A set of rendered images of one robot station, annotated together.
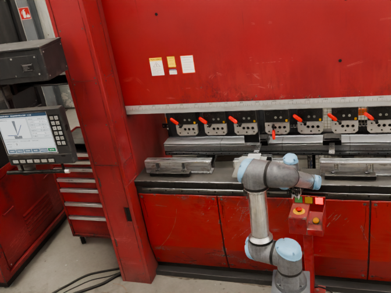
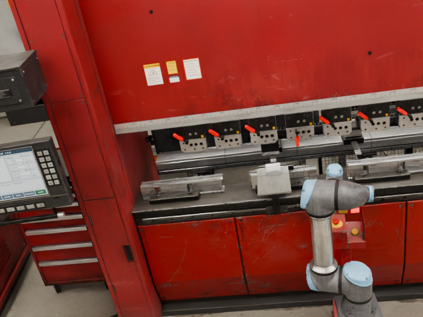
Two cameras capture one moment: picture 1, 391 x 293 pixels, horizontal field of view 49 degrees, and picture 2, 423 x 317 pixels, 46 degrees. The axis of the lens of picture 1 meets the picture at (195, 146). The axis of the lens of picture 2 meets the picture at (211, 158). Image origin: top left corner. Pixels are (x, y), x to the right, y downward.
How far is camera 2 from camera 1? 0.53 m
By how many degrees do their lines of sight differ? 11
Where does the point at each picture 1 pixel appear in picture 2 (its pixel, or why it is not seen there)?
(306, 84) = (332, 81)
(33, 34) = not seen: outside the picture
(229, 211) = (250, 233)
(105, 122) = (95, 148)
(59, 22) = (29, 31)
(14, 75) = not seen: outside the picture
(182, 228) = (194, 258)
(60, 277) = not seen: outside the picture
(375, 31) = (407, 19)
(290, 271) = (362, 297)
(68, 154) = (63, 195)
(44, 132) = (29, 172)
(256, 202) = (323, 228)
